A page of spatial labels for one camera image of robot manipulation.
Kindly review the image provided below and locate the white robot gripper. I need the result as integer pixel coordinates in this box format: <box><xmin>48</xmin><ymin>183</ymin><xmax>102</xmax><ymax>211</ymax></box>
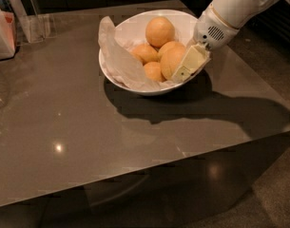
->
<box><xmin>171</xmin><ymin>9</ymin><xmax>239</xmax><ymax>84</ymax></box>

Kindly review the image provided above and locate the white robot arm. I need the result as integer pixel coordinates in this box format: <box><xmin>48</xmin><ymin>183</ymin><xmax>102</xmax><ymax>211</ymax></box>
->
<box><xmin>171</xmin><ymin>0</ymin><xmax>290</xmax><ymax>84</ymax></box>

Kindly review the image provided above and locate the middle right orange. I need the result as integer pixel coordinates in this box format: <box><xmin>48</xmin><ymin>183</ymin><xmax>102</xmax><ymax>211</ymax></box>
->
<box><xmin>158</xmin><ymin>41</ymin><xmax>184</xmax><ymax>60</ymax></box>

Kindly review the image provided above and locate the white ceramic bowl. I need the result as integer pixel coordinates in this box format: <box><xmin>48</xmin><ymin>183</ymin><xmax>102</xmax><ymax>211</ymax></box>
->
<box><xmin>99</xmin><ymin>9</ymin><xmax>197</xmax><ymax>96</ymax></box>

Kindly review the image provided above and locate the white paper liner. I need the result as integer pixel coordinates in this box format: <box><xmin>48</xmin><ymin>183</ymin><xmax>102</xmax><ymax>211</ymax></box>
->
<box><xmin>98</xmin><ymin>16</ymin><xmax>177</xmax><ymax>93</ymax></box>

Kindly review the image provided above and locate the white napkin box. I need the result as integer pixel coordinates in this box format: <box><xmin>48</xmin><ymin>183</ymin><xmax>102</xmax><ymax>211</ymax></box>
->
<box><xmin>0</xmin><ymin>9</ymin><xmax>16</xmax><ymax>60</ymax></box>

